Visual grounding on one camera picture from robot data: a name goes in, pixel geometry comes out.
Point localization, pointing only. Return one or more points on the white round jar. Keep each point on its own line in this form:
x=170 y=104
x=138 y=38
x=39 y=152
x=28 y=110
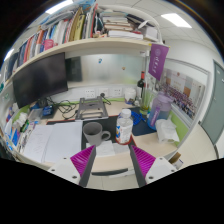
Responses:
x=130 y=96

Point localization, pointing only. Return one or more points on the black computer monitor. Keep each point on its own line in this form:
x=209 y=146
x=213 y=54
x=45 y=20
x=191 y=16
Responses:
x=40 y=80

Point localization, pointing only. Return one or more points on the white tissue pack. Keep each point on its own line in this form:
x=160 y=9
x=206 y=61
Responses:
x=166 y=130

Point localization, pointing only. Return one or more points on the clear plastic water bottle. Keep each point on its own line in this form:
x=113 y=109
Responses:
x=124 y=130

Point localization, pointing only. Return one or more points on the group photo poster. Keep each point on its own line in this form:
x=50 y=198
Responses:
x=183 y=95

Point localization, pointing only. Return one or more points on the purple translucent water jug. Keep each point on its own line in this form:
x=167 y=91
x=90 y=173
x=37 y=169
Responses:
x=159 y=111

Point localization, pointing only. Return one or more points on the purple pennant flag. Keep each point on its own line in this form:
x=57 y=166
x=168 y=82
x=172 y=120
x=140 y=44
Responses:
x=158 y=61

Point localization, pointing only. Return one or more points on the handwritten white paper sheet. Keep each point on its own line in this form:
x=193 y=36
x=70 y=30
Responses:
x=36 y=143

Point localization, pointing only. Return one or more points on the blue tissue box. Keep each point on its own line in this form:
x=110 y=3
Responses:
x=14 y=137

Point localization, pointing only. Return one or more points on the white folded paper towel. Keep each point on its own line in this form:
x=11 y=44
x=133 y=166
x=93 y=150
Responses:
x=105 y=148

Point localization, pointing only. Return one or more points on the blue electronic device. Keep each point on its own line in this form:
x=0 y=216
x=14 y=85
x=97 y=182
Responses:
x=48 y=111

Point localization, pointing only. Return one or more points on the flat round red coaster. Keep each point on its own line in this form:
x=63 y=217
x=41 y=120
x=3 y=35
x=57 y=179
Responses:
x=117 y=141

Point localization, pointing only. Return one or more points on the grey door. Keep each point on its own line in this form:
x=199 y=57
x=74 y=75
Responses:
x=215 y=106

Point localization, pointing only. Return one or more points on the ceiling lights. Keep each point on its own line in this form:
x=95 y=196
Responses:
x=175 y=20

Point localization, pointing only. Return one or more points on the glass vase with green stems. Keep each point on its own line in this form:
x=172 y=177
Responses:
x=146 y=106

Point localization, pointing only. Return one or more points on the grey ceramic mug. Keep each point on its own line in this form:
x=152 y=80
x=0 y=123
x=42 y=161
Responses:
x=93 y=133

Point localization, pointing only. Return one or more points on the grey metal laptop stand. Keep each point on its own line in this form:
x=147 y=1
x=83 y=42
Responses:
x=91 y=110

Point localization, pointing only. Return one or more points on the plain white paper sheet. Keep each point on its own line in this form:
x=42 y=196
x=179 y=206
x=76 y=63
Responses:
x=65 y=141

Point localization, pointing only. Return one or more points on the dark wine bottle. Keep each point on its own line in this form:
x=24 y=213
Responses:
x=141 y=85

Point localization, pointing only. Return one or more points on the dark blue mouse pad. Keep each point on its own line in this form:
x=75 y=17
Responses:
x=141 y=130

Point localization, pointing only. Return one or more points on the wall shelf with books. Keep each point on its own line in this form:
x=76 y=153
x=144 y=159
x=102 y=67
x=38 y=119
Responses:
x=100 y=45

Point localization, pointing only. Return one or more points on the black desk mat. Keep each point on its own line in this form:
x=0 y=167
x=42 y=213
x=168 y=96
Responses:
x=110 y=125

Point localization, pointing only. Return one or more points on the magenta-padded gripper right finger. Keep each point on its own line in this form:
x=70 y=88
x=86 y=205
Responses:
x=156 y=168

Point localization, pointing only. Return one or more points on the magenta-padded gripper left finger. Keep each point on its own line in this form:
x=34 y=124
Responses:
x=68 y=168

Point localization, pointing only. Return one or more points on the white wall outlet row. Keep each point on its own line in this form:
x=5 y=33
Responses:
x=103 y=92

